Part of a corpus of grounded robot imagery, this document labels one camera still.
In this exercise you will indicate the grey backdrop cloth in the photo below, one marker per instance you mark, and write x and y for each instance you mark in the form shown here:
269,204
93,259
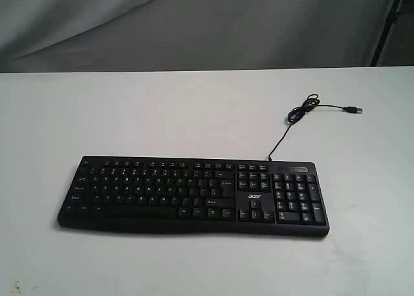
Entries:
166,35

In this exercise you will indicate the black acer keyboard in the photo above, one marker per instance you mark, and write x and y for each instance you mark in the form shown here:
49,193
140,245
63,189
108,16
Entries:
184,195

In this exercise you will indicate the black stand pole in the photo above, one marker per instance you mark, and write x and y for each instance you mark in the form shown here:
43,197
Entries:
390,20

